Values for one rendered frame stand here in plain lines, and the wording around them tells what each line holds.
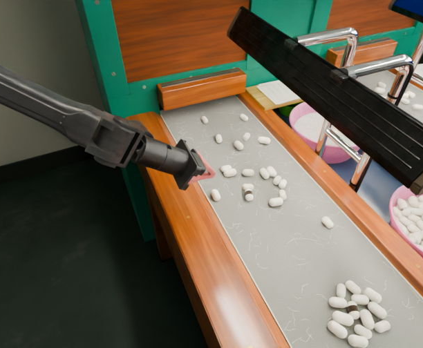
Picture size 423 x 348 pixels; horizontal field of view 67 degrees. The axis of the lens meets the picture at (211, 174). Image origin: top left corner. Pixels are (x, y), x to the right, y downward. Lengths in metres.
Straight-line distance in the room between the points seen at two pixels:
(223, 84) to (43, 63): 1.06
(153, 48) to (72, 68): 0.91
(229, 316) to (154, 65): 0.76
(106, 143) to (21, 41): 1.32
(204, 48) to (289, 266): 0.72
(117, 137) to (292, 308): 0.47
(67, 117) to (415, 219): 0.81
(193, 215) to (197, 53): 0.56
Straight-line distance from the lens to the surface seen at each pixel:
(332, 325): 0.70
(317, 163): 0.95
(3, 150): 2.14
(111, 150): 0.58
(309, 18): 1.29
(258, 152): 0.99
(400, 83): 0.76
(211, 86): 1.10
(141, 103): 1.11
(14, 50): 1.87
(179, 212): 0.79
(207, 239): 0.74
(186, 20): 1.06
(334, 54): 1.37
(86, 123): 0.57
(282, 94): 1.20
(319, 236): 0.82
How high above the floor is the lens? 1.38
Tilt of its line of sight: 44 degrees down
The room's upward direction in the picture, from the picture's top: straight up
